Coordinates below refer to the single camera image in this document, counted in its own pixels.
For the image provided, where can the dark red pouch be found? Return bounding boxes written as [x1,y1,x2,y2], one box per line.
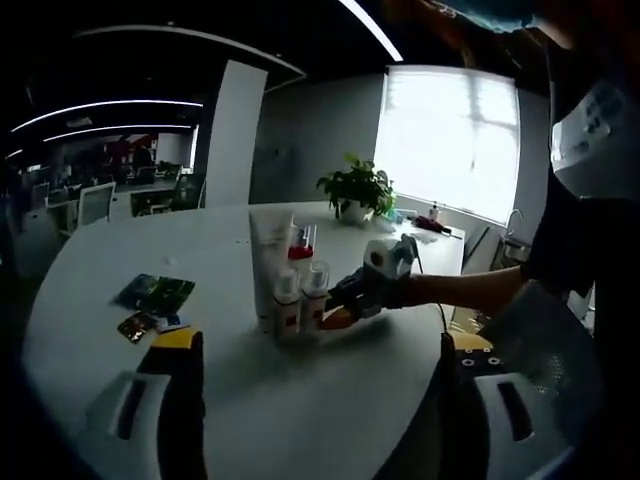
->
[415,215,454,235]

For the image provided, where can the bright window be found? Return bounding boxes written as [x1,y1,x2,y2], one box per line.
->
[374,64,521,226]

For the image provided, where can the white chest-worn device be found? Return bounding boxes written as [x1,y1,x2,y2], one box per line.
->
[549,74,636,201]

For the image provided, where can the long ceiling light strip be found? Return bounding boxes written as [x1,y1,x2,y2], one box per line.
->
[10,99,205,134]
[338,0,404,62]

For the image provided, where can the small white skincare bottle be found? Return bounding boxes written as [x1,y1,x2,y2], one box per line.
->
[272,268,304,341]
[301,259,332,332]

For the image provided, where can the person's dark shirt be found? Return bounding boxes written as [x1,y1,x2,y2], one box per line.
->
[519,29,640,451]

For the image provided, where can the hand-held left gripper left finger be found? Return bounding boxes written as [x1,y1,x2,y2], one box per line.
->
[84,329,209,480]

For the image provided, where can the green black skincare sachet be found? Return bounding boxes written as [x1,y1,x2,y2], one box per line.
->
[112,272,197,314]

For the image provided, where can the curved metal faucet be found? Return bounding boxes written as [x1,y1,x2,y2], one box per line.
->
[505,208,525,241]

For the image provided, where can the white office desk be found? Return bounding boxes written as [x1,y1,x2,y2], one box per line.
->
[130,187,176,217]

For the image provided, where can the grey mesh chair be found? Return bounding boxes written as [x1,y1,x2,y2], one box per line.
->
[482,279,606,441]

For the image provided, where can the dark mesh office chair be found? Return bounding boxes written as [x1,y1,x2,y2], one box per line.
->
[172,172,207,211]

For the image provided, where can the large white skincare tube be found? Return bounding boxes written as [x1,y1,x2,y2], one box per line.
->
[248,209,296,321]

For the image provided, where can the red-capped clear tube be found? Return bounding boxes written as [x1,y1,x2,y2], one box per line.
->
[285,223,320,281]

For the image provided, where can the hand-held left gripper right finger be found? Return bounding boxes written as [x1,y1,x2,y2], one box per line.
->
[437,332,576,480]

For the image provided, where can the person's right hand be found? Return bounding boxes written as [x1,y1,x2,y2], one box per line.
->
[381,272,427,315]

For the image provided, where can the potted green plant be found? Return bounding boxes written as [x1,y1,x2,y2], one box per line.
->
[315,152,396,225]

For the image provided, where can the small blue white skincare sachet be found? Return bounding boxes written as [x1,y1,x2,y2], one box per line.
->
[157,313,194,334]

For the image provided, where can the gold brown skincare sachet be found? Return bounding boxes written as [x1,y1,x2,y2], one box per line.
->
[116,312,161,345]

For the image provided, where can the white mesh office chair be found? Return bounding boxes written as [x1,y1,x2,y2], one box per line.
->
[77,180,117,226]

